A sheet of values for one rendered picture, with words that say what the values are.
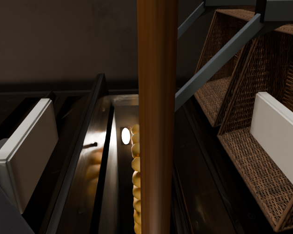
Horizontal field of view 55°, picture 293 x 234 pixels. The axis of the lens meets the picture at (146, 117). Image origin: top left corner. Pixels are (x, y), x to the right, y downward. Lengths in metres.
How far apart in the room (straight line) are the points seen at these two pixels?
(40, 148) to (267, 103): 0.13
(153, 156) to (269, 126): 0.11
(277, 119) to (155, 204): 0.15
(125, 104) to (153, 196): 1.58
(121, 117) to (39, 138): 1.71
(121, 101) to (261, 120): 1.66
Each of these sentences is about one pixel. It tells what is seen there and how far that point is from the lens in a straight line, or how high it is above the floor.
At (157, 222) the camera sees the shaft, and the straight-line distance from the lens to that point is 0.29.
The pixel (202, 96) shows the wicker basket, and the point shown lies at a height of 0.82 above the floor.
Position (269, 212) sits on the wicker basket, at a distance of 0.91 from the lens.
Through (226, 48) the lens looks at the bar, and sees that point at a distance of 0.63.
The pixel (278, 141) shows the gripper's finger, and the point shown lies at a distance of 0.17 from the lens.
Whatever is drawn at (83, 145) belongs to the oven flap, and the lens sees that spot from 0.97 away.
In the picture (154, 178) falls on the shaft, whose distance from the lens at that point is 0.26.
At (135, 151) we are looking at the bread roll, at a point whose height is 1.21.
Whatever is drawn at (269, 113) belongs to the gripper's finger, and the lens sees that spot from 0.18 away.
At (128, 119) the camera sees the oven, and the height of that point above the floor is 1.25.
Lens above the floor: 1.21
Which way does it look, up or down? 2 degrees down
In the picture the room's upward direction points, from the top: 92 degrees counter-clockwise
